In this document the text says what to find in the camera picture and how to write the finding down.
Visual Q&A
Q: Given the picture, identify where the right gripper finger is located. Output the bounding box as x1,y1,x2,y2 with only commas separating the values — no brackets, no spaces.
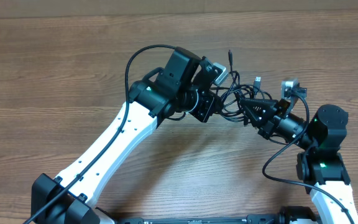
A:
244,106,274,128
240,99,278,109

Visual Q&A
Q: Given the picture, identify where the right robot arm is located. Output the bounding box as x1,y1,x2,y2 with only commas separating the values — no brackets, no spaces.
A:
240,96,358,223

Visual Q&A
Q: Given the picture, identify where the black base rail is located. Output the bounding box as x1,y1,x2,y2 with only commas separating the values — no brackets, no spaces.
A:
115,205,323,224

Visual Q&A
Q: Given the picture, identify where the black USB cable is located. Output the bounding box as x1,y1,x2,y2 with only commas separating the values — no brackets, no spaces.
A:
209,76,273,123

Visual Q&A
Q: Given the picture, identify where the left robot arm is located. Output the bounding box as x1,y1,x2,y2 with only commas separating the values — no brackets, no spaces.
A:
26,46,227,224

